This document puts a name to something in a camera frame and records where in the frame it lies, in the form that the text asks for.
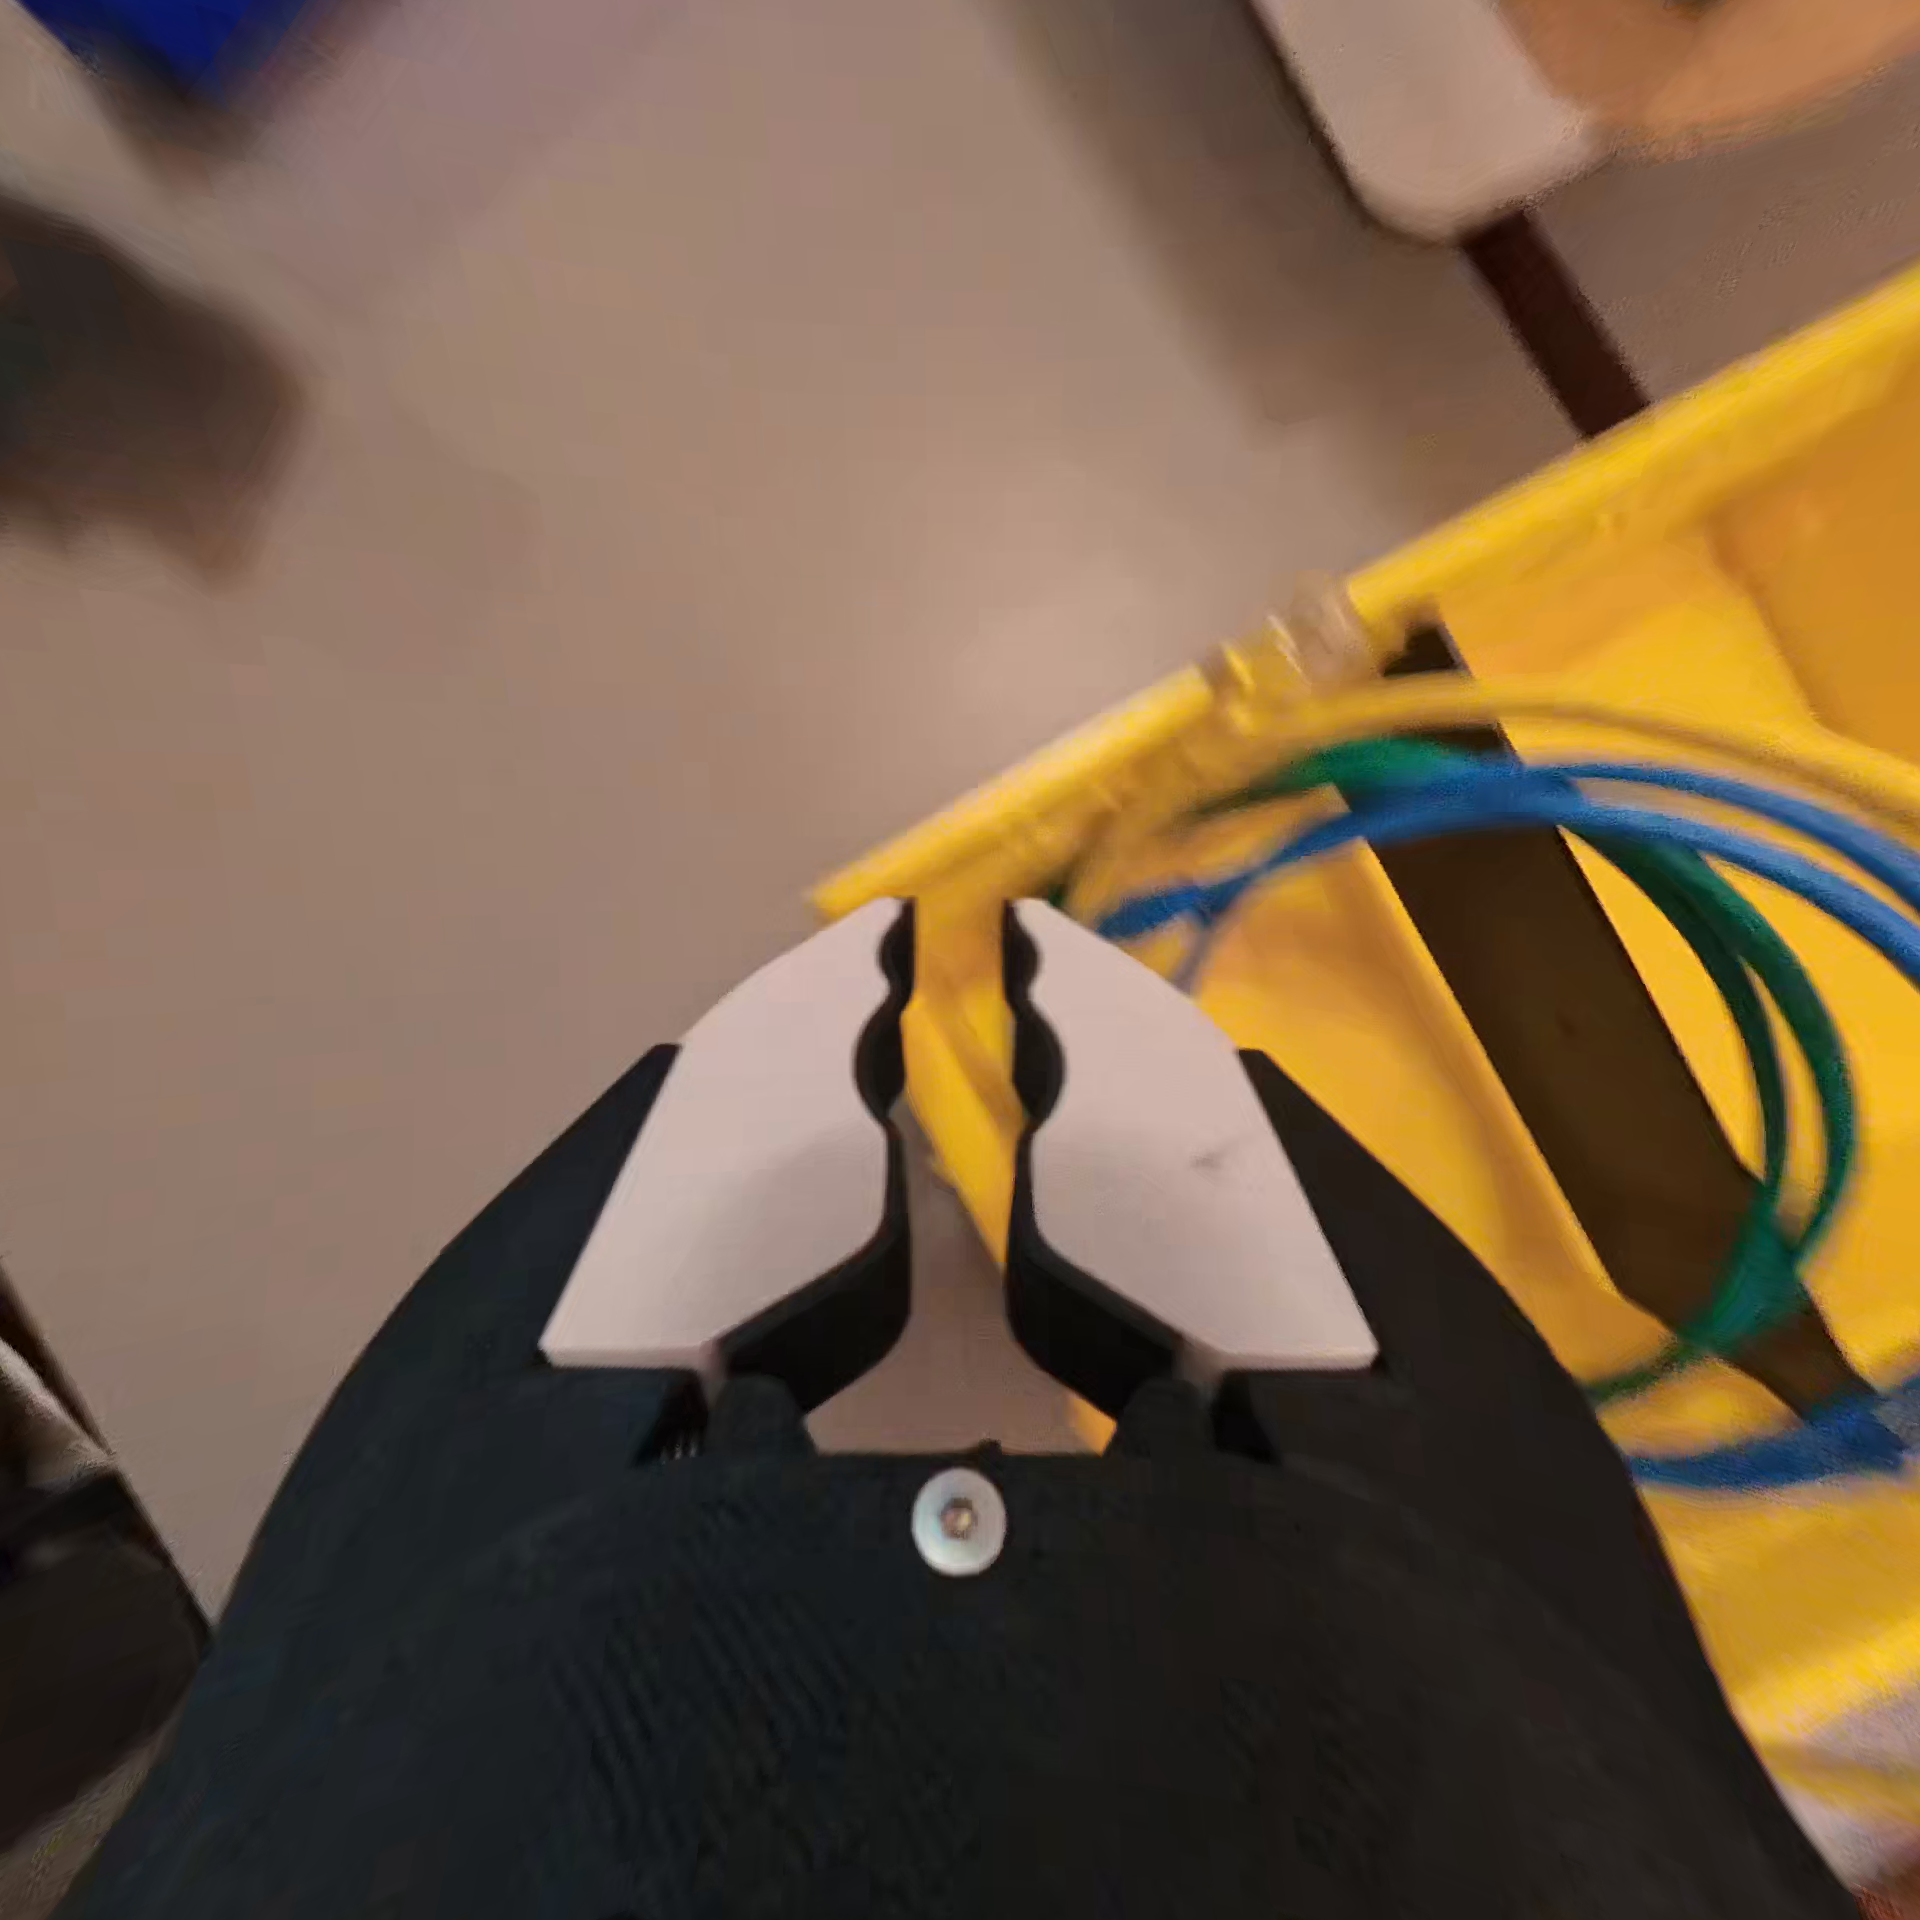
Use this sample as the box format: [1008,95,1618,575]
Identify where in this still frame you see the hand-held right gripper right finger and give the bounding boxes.
[1001,897,1382,1420]

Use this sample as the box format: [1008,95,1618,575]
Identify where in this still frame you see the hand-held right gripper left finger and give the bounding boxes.
[536,897,917,1413]

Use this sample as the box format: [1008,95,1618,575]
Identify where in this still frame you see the blue ethernet cable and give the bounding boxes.
[1094,756,1920,1494]

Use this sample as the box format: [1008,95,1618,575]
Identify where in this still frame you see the yellow ethernet cable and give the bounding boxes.
[1048,575,1920,933]

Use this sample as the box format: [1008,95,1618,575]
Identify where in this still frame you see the green ethernet cable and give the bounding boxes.
[1199,735,1862,1396]

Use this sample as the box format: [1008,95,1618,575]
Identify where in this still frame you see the yellow plastic bin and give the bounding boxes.
[809,269,1920,1787]

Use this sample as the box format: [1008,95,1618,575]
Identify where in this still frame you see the black office chair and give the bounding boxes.
[0,1276,211,1846]

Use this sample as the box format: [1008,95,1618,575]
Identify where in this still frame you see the clipboard with instruction sheet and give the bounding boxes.
[1251,0,1599,243]

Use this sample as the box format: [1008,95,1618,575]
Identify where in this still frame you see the blue plastic bin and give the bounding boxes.
[30,0,393,99]

